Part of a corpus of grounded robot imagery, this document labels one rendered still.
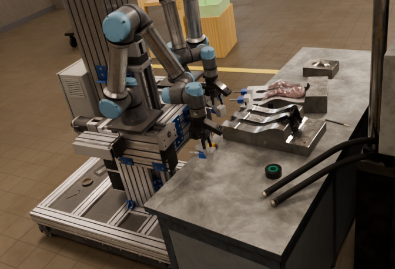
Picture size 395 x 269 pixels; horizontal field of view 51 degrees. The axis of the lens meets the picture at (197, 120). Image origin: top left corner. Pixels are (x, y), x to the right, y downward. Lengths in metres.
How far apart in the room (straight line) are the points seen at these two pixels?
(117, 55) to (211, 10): 3.67
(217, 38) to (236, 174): 3.63
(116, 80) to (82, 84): 0.58
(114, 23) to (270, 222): 1.05
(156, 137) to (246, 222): 0.66
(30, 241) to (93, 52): 1.63
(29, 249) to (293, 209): 2.10
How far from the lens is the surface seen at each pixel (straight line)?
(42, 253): 3.27
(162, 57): 1.94
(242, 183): 2.01
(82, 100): 2.56
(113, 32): 1.81
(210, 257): 2.00
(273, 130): 2.14
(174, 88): 1.88
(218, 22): 5.45
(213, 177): 2.08
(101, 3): 2.23
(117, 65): 1.90
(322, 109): 2.50
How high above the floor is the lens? 2.06
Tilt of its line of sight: 29 degrees down
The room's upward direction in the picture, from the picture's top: 11 degrees counter-clockwise
